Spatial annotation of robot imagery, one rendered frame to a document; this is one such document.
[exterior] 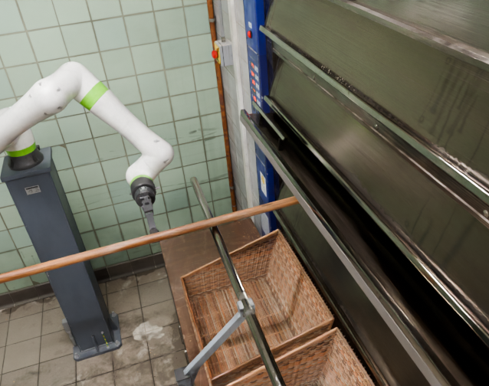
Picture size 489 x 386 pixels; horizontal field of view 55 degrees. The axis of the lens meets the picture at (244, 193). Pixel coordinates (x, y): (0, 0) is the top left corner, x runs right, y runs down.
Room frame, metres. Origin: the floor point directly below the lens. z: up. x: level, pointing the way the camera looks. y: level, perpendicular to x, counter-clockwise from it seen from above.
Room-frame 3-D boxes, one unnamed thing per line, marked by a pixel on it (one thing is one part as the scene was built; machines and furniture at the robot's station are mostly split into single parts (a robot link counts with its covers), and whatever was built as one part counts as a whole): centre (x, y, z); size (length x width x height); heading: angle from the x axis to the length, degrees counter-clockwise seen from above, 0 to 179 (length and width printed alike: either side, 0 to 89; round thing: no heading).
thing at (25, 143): (1.84, 0.95, 1.36); 0.16 x 0.13 x 0.19; 164
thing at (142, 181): (1.54, 0.39, 1.19); 0.12 x 0.06 x 0.09; 104
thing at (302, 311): (1.31, 0.02, 0.72); 0.56 x 0.49 x 0.28; 14
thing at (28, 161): (1.91, 0.96, 1.23); 0.26 x 0.15 x 0.06; 15
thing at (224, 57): (2.27, 0.03, 1.46); 0.10 x 0.07 x 0.10; 14
